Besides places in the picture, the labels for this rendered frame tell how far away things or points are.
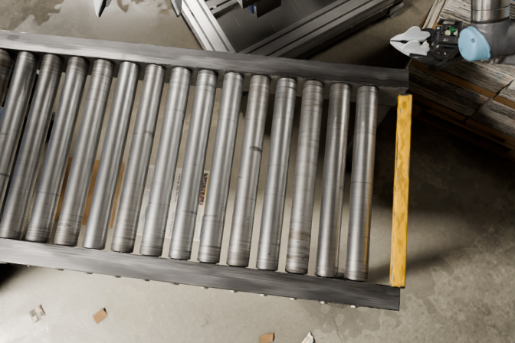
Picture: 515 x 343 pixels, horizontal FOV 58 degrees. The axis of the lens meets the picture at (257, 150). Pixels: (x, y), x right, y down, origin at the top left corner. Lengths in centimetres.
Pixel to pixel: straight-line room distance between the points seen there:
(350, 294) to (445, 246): 95
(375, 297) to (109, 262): 57
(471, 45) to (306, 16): 91
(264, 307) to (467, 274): 77
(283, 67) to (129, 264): 57
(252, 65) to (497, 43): 54
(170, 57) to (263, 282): 57
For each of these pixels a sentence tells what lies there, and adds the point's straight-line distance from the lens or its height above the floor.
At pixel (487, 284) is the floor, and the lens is 200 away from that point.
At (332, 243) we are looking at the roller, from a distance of 104.
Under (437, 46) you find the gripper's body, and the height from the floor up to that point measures 82.
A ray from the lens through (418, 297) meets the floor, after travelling 192.
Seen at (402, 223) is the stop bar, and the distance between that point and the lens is 106.
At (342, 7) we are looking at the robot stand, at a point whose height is 23.
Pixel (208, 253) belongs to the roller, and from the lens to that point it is 104.
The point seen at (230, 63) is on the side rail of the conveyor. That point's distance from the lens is 115.
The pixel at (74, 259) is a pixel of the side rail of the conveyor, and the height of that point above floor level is 80.
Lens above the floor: 183
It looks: 75 degrees down
